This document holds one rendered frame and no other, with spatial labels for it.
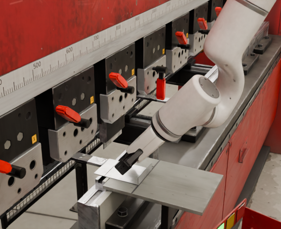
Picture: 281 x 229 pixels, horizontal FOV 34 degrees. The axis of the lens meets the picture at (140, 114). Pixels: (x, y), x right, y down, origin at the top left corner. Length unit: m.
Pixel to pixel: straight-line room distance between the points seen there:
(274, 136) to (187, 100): 2.47
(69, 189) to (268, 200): 1.25
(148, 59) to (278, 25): 2.05
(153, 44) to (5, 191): 0.62
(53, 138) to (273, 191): 2.32
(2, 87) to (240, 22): 0.50
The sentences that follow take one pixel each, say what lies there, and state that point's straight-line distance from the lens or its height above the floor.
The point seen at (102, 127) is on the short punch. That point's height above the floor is 1.14.
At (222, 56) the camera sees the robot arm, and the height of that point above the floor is 1.35.
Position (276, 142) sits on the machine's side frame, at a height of 0.09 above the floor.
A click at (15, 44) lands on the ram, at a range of 0.75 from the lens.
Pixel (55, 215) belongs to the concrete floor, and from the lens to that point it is 2.78.
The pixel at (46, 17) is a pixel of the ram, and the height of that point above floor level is 1.47.
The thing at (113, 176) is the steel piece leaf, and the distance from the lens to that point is 1.20.
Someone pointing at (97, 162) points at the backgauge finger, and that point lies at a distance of 1.26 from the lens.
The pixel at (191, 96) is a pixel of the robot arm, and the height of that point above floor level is 1.26.
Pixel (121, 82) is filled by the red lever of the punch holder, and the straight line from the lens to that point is 1.00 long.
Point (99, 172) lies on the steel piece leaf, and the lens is 1.22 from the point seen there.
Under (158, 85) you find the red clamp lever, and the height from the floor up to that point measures 1.20.
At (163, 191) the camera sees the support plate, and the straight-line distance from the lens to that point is 1.14.
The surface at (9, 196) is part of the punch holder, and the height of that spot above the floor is 1.20.
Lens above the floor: 1.64
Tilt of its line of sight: 24 degrees down
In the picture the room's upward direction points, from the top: straight up
